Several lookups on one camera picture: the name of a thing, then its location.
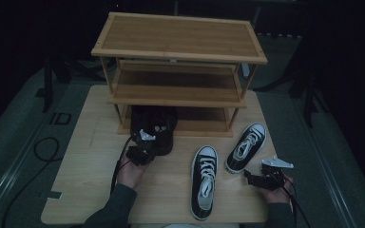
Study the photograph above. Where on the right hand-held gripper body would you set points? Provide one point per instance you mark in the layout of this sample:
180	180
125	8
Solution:
274	174

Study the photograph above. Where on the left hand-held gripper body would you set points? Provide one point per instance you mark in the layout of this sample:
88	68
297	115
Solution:
141	148

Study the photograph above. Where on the black knit shoe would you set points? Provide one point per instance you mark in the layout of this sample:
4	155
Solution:
158	122

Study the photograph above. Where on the wooden shoe rack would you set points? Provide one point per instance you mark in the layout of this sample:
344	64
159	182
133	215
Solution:
179	41

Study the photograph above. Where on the person's right hand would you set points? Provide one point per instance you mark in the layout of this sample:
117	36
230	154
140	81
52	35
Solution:
277	194

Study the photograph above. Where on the person's left hand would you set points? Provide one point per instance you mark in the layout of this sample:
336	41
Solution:
131	174

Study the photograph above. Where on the black white canvas sneaker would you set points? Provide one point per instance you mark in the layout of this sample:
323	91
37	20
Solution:
247	147
204	183

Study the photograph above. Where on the black metal stand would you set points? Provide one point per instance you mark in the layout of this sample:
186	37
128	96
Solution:
310	98
47	85

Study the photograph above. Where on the dark tape piece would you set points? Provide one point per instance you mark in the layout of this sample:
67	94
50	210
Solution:
53	195

